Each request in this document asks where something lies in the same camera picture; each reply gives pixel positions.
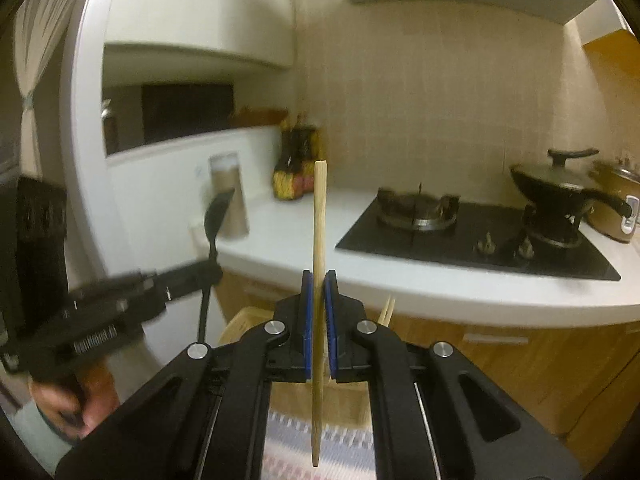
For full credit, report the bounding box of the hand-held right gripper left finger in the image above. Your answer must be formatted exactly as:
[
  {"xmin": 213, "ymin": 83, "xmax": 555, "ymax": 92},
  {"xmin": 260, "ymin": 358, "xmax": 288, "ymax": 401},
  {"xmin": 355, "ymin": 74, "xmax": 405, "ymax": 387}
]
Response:
[{"xmin": 54, "ymin": 269, "xmax": 316, "ymax": 480}]

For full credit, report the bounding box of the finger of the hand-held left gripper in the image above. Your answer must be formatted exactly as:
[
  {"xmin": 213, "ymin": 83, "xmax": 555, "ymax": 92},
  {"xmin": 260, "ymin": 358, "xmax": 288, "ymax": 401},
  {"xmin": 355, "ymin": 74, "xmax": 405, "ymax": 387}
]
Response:
[{"xmin": 147, "ymin": 258, "xmax": 224, "ymax": 307}]

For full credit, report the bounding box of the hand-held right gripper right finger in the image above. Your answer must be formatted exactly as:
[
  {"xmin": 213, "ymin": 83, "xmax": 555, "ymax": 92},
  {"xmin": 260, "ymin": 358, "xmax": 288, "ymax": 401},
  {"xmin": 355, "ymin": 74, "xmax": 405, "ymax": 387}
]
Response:
[{"xmin": 323, "ymin": 269, "xmax": 586, "ymax": 480}]

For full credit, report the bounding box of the yellow plastic utensil basket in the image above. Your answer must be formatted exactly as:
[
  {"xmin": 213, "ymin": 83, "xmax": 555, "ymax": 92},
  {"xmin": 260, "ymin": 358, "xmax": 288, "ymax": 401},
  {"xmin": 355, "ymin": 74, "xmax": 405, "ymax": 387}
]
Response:
[{"xmin": 220, "ymin": 305, "xmax": 374, "ymax": 431}]

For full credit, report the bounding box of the black plastic spoon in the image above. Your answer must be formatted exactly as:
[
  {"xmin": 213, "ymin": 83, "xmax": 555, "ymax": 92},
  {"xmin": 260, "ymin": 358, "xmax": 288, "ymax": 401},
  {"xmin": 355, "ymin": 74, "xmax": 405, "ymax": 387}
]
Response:
[{"xmin": 197, "ymin": 187, "xmax": 236, "ymax": 347}]

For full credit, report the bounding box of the person's left hand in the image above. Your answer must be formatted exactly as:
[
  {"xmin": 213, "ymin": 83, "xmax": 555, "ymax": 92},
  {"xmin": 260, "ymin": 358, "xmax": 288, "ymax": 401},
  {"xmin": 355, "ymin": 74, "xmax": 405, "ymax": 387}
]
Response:
[{"xmin": 29, "ymin": 364, "xmax": 122, "ymax": 444}]

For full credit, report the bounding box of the beige thermos flask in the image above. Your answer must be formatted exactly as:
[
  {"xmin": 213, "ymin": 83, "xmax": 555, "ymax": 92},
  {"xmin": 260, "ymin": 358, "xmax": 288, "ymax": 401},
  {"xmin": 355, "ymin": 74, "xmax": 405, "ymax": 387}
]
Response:
[{"xmin": 209, "ymin": 152, "xmax": 251, "ymax": 240}]

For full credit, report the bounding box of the striped woven mat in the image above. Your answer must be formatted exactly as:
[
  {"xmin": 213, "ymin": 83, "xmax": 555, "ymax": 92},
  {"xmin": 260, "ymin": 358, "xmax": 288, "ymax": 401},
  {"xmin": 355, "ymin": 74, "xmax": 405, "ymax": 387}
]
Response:
[{"xmin": 262, "ymin": 409, "xmax": 377, "ymax": 480}]

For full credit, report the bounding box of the dark soy sauce bottle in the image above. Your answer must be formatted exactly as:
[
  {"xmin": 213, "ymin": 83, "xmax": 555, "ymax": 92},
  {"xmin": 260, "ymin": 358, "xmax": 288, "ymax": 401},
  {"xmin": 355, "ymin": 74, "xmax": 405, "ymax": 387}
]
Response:
[{"xmin": 272, "ymin": 127, "xmax": 306, "ymax": 201}]

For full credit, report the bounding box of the dark sauce bottle red label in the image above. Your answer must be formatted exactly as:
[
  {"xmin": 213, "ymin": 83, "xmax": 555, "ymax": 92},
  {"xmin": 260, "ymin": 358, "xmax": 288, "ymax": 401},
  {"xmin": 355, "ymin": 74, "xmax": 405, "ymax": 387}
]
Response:
[{"xmin": 297, "ymin": 125, "xmax": 321, "ymax": 196}]

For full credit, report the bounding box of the black gas stove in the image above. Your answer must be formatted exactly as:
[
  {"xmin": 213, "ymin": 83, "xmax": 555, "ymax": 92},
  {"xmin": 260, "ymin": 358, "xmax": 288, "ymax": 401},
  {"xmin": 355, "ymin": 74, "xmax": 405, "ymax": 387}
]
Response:
[{"xmin": 335, "ymin": 187, "xmax": 622, "ymax": 282}]

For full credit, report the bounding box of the white curtain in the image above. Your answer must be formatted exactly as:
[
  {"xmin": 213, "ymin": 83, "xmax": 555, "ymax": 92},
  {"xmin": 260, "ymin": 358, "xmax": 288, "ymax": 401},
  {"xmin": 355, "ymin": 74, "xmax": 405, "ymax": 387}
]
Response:
[{"xmin": 12, "ymin": 0, "xmax": 97, "ymax": 221}]

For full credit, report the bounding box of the wooden base cabinet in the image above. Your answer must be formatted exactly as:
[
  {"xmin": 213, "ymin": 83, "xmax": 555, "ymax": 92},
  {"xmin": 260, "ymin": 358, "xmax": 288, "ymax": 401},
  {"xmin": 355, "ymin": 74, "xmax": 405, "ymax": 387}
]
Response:
[{"xmin": 215, "ymin": 270, "xmax": 640, "ymax": 471}]

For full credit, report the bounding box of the black wok with lid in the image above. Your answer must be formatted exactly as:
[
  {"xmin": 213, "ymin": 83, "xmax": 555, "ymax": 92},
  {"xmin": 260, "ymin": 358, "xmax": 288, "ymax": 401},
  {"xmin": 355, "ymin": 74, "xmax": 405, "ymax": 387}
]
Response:
[{"xmin": 510, "ymin": 147, "xmax": 634, "ymax": 219}]

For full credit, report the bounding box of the golden rice cooker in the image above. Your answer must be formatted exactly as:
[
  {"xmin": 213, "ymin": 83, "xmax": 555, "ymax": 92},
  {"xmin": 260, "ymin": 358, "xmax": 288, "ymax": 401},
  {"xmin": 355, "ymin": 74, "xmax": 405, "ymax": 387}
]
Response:
[{"xmin": 587, "ymin": 159, "xmax": 640, "ymax": 244}]

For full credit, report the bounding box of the metal drawer handle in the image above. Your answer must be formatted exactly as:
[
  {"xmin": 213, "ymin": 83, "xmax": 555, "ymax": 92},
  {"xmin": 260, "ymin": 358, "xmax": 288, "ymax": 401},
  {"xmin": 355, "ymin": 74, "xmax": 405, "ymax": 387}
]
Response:
[{"xmin": 462, "ymin": 331, "xmax": 530, "ymax": 345}]

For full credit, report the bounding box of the white wall cabinet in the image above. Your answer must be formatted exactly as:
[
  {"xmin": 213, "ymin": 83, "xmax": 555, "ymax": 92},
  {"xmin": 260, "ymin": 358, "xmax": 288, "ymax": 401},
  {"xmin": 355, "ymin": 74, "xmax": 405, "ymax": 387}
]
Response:
[{"xmin": 102, "ymin": 0, "xmax": 296, "ymax": 70}]

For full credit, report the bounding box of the yellow wall cabinet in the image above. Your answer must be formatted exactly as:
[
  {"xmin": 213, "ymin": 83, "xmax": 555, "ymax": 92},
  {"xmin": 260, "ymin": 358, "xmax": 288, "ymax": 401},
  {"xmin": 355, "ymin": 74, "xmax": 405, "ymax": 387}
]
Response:
[{"xmin": 582, "ymin": 24, "xmax": 640, "ymax": 63}]

